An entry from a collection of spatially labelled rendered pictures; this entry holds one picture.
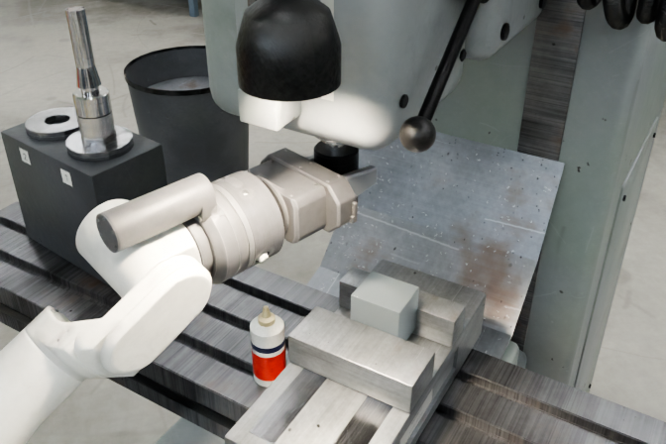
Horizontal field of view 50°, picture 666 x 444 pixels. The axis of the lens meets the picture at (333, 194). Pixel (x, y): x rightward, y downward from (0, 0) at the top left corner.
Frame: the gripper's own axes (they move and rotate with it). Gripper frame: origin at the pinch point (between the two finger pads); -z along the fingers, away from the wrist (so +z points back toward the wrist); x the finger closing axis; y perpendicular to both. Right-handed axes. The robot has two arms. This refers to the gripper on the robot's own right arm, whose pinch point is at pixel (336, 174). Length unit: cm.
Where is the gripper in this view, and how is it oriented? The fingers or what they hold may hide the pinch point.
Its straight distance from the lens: 75.4
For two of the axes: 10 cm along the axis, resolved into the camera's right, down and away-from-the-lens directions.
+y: 0.0, 8.6, 5.1
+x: -7.0, -3.7, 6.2
